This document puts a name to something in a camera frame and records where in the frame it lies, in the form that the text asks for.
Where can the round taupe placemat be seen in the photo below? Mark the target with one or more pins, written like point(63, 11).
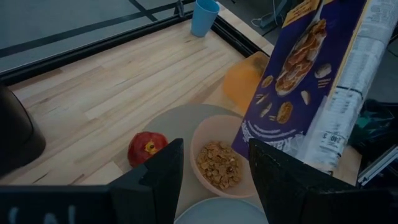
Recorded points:
point(177, 124)

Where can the light blue plastic cup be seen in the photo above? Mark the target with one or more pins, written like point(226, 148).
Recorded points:
point(203, 18)

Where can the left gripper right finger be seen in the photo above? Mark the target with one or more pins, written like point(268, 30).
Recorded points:
point(280, 186)

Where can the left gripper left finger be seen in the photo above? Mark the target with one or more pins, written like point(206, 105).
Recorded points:
point(155, 186)

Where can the black frame bracket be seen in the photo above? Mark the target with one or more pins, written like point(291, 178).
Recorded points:
point(179, 7)

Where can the grey round plate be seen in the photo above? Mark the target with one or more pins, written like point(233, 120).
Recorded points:
point(220, 213)

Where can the translucent pink bowl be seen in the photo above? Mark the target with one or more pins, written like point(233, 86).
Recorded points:
point(214, 130)

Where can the cereal flakes heap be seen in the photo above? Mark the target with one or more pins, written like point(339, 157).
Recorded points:
point(219, 165)

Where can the red apple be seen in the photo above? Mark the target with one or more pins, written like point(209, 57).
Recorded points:
point(138, 147)

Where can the raisin bran cereal box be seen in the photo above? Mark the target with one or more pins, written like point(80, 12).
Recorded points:
point(295, 93)

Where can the black two-slot toaster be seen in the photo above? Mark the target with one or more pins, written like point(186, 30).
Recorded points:
point(18, 137)

